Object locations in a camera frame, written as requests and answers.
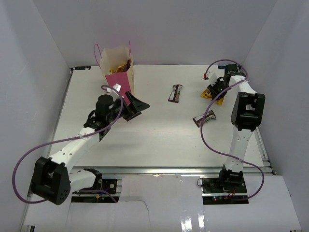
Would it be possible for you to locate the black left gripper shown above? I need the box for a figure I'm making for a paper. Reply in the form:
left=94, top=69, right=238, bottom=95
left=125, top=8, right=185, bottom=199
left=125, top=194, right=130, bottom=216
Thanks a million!
left=107, top=91, right=149, bottom=123

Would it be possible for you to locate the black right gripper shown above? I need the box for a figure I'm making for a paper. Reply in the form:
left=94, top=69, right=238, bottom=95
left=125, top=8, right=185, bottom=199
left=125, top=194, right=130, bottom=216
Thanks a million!
left=208, top=79, right=232, bottom=101

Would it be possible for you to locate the yellow M&M packet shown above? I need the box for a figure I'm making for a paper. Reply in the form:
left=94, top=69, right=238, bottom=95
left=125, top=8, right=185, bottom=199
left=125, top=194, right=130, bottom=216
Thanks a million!
left=201, top=85, right=226, bottom=106
left=109, top=62, right=127, bottom=74

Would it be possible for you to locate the dark blue purple snack bag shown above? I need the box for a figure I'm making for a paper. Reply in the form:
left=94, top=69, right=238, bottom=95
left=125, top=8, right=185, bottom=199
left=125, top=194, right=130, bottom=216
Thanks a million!
left=126, top=59, right=132, bottom=71

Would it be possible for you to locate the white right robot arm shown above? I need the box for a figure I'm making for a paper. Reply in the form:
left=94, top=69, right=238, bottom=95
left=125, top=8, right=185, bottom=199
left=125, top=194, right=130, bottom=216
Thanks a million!
left=204, top=64, right=266, bottom=193

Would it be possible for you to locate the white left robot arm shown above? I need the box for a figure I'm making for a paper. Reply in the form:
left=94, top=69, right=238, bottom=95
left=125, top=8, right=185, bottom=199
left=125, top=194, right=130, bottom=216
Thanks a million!
left=30, top=92, right=150, bottom=205

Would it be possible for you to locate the pink cream paper bag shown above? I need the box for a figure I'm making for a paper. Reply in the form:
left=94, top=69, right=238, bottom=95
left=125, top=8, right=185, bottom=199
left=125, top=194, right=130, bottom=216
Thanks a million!
left=94, top=44, right=135, bottom=95

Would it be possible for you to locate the brown purple chocolate bar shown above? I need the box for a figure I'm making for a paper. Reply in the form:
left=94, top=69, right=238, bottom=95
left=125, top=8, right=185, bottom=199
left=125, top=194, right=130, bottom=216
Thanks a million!
left=192, top=110, right=216, bottom=128

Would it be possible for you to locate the brown chocolate bar centre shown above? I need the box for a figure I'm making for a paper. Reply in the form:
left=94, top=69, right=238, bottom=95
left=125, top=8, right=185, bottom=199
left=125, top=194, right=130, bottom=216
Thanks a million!
left=168, top=84, right=183, bottom=103

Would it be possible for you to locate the blue label left corner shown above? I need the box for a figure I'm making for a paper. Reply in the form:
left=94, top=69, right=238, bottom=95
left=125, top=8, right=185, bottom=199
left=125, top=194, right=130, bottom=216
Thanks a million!
left=74, top=66, right=91, bottom=71

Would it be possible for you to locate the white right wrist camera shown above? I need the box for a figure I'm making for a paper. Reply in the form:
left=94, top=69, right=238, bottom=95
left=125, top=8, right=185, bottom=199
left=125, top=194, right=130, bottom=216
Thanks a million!
left=204, top=72, right=218, bottom=86

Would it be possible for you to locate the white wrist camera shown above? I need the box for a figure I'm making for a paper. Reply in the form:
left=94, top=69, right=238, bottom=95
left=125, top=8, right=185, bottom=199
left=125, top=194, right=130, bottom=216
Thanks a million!
left=204, top=72, right=218, bottom=86
left=105, top=84, right=121, bottom=93

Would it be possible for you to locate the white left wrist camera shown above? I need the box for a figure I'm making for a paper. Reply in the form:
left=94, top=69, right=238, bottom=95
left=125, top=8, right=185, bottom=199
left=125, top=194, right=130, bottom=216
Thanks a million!
left=105, top=84, right=121, bottom=93

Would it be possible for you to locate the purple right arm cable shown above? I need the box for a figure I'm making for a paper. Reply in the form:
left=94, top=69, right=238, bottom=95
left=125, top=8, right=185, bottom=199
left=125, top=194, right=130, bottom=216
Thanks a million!
left=200, top=58, right=265, bottom=200

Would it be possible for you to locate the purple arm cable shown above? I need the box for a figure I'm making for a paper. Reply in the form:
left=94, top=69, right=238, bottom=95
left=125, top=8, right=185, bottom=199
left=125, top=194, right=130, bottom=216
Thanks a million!
left=200, top=58, right=265, bottom=200
left=12, top=84, right=124, bottom=205

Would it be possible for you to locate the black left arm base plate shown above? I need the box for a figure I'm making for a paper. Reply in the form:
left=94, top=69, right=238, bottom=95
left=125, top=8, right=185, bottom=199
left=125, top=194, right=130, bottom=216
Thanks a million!
left=100, top=178, right=117, bottom=194

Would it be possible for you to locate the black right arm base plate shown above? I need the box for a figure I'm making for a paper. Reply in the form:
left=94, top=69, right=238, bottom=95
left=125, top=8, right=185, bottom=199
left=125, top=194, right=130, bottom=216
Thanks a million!
left=197, top=177, right=249, bottom=205

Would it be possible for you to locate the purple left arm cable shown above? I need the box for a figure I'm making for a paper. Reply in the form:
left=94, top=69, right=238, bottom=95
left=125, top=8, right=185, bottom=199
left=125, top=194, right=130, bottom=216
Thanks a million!
left=12, top=84, right=124, bottom=205

